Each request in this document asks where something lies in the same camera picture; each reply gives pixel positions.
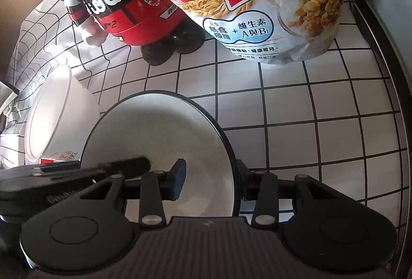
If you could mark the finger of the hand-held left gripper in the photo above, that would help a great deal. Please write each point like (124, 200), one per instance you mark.
(128, 166)

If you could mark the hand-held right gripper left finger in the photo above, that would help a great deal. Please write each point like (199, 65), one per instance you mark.
(179, 179)

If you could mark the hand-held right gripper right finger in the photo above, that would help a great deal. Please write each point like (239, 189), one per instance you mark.
(266, 193)

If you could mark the white bowl with dark rim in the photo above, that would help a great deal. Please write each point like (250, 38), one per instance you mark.
(167, 134)

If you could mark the white paper bowl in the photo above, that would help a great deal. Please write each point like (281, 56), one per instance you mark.
(58, 111)

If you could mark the white grid tablecloth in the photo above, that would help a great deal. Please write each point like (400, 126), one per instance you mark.
(289, 105)

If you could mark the grey flat object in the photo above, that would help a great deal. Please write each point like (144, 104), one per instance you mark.
(7, 95)

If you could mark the red and black robot toy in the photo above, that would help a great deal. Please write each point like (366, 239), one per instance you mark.
(128, 8)

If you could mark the red cereal bag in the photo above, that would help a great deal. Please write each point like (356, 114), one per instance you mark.
(257, 2)

